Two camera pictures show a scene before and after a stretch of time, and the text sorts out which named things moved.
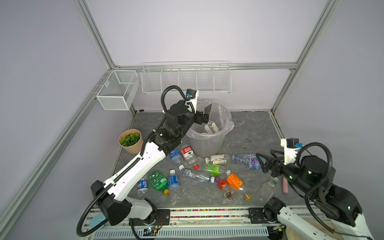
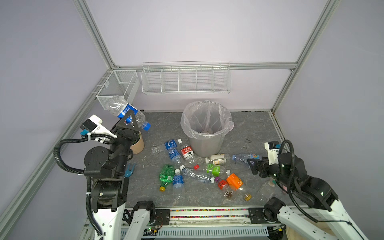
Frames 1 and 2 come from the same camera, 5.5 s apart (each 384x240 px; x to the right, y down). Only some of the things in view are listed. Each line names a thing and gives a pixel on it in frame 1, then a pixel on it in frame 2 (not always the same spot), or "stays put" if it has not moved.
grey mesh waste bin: [206, 140] stays put
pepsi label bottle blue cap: [142, 187] -> [118, 106]
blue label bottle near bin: [175, 155] stays put
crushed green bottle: [159, 182] -> [166, 175]
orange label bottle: [235, 182] stays put
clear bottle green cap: [266, 191] stays put
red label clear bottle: [189, 155] stays put
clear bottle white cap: [195, 176] stays put
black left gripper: [200, 118] -> [131, 133]
